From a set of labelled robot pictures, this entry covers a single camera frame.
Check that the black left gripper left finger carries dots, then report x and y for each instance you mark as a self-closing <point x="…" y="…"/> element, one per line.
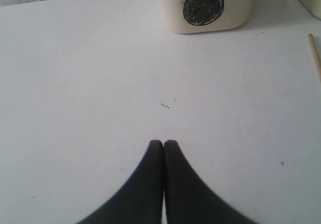
<point x="140" y="199"/>

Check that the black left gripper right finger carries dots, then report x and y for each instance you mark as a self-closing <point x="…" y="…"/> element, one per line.
<point x="187" y="198"/>

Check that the wooden chopstick left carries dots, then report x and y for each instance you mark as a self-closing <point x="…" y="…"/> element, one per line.
<point x="315" y="54"/>

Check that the cream bin circle mark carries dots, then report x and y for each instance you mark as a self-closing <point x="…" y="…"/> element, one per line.
<point x="197" y="16"/>

